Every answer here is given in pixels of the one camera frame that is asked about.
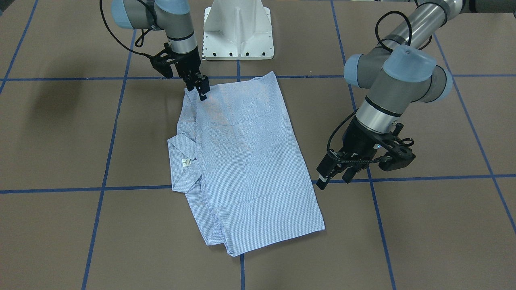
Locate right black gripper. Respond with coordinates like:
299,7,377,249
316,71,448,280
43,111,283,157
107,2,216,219
150,43,210,101

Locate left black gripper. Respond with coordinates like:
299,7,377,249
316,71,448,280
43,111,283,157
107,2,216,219
316,117,416,190

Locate blue striped button shirt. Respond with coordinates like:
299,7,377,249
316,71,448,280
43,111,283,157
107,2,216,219
167,72,325,257

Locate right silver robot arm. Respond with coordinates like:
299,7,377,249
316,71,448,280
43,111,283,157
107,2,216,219
111,0,210,101

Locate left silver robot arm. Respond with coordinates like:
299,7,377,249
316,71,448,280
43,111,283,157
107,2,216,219
316,0,515,190

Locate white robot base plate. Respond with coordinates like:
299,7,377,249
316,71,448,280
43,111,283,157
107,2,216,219
202,0,275,61

